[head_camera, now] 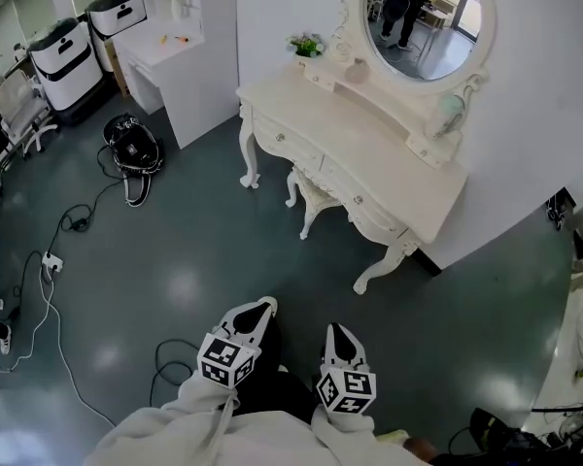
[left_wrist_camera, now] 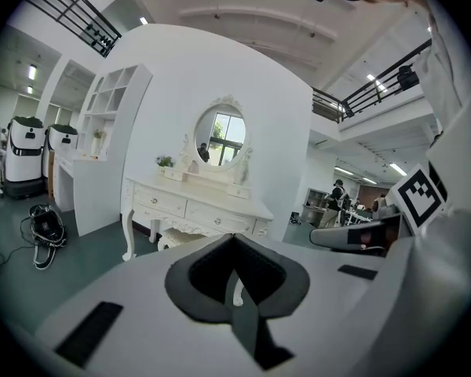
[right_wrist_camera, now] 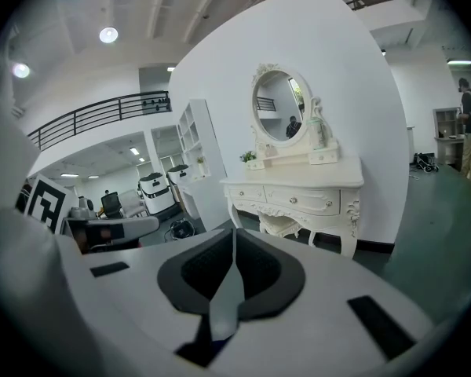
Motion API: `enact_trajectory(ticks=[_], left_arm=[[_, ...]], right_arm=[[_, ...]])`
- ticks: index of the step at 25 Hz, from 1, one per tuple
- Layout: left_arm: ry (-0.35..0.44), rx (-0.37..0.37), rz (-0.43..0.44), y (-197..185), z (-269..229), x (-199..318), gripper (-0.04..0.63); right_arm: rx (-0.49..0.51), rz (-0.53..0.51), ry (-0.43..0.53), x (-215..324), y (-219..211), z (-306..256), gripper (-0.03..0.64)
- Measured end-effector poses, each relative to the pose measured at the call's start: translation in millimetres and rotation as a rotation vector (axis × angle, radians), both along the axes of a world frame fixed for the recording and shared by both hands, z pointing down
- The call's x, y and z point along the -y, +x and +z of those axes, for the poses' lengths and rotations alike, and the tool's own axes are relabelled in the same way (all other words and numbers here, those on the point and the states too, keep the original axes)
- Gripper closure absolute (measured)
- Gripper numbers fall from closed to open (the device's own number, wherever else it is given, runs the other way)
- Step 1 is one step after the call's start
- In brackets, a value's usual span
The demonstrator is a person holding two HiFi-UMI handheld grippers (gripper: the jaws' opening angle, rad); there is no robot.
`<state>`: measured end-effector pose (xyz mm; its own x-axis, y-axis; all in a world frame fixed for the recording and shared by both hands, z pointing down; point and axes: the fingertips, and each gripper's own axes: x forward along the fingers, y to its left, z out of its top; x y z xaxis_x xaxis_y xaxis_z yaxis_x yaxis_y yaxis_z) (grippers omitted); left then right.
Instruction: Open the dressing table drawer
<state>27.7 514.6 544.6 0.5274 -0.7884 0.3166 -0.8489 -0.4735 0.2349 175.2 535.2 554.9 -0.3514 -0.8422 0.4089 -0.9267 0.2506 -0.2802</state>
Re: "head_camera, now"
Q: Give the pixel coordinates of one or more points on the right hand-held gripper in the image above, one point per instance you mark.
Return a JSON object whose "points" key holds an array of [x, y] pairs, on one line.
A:
{"points": [[347, 390]]}

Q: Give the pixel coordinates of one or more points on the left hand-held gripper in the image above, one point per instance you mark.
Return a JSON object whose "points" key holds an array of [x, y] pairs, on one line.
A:
{"points": [[227, 361]]}

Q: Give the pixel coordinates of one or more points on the wide cream dressing table drawer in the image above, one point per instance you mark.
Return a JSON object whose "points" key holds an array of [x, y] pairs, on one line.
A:
{"points": [[284, 139], [374, 209]]}

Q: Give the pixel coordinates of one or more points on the narrow cream dressing table drawer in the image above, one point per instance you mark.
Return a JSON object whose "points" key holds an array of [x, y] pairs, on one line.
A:
{"points": [[337, 173]]}

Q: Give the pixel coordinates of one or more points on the small cream dressing table drawer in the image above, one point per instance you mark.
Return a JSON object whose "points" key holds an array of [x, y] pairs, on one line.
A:
{"points": [[318, 78], [427, 152]]}

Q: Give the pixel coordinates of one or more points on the person's right forearm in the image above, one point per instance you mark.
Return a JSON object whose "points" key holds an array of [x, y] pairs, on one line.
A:
{"points": [[342, 422]]}

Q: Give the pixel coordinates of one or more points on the person's left forearm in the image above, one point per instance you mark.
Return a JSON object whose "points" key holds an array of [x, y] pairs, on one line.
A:
{"points": [[206, 393]]}

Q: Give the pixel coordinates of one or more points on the cream dressing table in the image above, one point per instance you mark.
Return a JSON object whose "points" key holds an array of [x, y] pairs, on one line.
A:
{"points": [[364, 134]]}

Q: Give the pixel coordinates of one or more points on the person's light shoe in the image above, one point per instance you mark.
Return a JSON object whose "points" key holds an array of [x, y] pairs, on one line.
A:
{"points": [[269, 303]]}

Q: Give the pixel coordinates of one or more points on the person's black trouser leg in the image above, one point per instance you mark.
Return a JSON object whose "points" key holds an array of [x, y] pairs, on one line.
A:
{"points": [[284, 391]]}

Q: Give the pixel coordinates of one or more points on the person's white hoodie torso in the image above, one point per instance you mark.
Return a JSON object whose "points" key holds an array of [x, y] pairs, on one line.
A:
{"points": [[252, 442]]}

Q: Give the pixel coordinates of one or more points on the cream carved stool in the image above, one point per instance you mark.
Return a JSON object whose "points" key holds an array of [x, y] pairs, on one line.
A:
{"points": [[313, 194]]}

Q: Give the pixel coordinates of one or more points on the black bag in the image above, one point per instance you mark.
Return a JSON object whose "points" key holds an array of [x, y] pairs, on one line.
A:
{"points": [[503, 437]]}

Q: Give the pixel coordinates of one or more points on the black power adapter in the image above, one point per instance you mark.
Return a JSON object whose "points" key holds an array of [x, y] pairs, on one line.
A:
{"points": [[80, 223]]}

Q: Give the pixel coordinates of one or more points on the black backpack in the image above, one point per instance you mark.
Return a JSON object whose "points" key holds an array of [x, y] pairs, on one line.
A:
{"points": [[133, 148]]}

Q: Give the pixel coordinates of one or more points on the white power strip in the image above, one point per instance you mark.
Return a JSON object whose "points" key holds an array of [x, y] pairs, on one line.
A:
{"points": [[52, 261]]}

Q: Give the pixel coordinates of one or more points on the black floor fan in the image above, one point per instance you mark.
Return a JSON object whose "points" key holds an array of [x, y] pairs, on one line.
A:
{"points": [[580, 430]]}

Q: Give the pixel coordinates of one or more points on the white desk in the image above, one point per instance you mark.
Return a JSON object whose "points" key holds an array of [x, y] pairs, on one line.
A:
{"points": [[175, 71]]}

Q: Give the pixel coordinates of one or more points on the small pale green fan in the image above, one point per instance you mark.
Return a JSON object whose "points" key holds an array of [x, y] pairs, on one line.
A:
{"points": [[453, 107]]}

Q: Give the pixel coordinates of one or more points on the pink round glass bottle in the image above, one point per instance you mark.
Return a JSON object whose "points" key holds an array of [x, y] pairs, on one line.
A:
{"points": [[358, 72]]}

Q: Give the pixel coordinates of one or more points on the small potted flower plant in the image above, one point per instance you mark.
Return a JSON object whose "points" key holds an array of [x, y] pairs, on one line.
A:
{"points": [[305, 45]]}

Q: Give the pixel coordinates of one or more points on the brown cardboard box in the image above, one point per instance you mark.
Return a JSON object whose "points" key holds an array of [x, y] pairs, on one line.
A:
{"points": [[117, 68]]}

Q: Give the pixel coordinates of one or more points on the white mesh office chair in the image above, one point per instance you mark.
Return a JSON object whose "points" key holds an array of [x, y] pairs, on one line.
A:
{"points": [[24, 109]]}

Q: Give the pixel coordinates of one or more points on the white and black machine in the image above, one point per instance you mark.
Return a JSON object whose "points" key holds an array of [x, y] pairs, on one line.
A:
{"points": [[116, 15], [65, 66]]}

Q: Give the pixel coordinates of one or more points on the white vase with flowers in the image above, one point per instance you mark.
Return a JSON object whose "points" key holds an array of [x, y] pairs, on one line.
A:
{"points": [[177, 0]]}

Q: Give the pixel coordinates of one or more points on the oval white framed mirror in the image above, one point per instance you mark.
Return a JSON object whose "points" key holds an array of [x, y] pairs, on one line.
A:
{"points": [[425, 22]]}

